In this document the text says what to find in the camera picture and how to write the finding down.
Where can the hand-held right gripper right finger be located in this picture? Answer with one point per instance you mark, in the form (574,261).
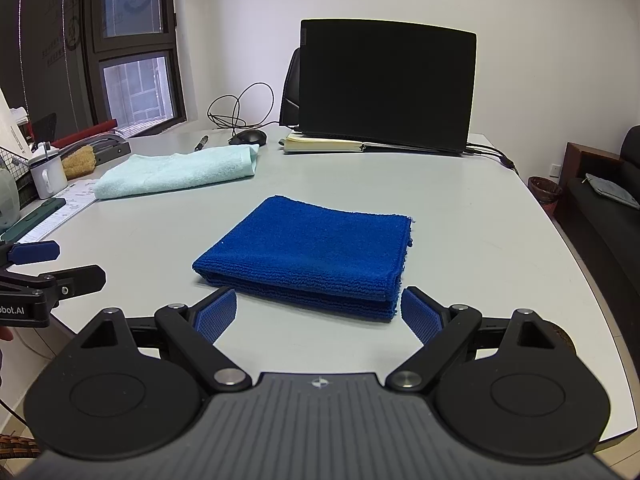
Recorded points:
(417,312)

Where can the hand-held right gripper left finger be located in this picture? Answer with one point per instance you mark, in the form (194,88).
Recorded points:
(217,312)

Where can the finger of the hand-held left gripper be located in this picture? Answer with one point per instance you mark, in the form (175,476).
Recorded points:
(75,280)
(35,252)

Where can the dark blue towel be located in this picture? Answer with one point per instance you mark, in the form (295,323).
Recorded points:
(310,245)

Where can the light blue towel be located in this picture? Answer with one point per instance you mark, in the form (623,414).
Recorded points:
(170,172)

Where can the dark green phone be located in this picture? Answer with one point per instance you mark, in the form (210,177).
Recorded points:
(35,212)

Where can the printed paper documents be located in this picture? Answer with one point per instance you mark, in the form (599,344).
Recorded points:
(60,210)

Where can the pale green round jar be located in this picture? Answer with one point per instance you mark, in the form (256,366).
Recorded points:
(7,200)

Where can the white mug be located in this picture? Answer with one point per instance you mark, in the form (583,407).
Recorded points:
(50,177)

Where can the yellow sponge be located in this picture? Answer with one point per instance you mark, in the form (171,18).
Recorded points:
(78,162)

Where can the white paper packets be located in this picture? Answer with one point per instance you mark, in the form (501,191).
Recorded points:
(12,125)

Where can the red folder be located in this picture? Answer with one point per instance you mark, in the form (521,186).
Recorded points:
(85,132)

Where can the brown wicker chair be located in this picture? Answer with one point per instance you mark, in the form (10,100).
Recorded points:
(15,442)

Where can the grey file stack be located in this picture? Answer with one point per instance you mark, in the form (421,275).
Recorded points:
(112,147)

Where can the black pen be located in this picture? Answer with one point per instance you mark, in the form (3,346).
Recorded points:
(201,143)

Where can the woven wastebasket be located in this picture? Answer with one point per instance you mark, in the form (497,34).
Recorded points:
(544,192)

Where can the black computer mouse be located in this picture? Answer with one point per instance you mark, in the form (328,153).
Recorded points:
(248,136)

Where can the notebook with cream pages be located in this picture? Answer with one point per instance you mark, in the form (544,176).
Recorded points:
(320,145)

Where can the dark framed window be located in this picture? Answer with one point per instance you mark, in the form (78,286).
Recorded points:
(135,85)

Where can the dark sofa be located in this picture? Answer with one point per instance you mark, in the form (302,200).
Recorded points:
(600,230)

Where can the grey cushion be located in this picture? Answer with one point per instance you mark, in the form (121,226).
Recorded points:
(610,191)

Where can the black laptop screen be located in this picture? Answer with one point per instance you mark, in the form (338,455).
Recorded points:
(385,85)

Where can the black office chair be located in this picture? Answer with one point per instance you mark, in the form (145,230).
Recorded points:
(291,90)

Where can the white wall outlet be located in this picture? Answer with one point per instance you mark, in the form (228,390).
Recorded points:
(555,170)

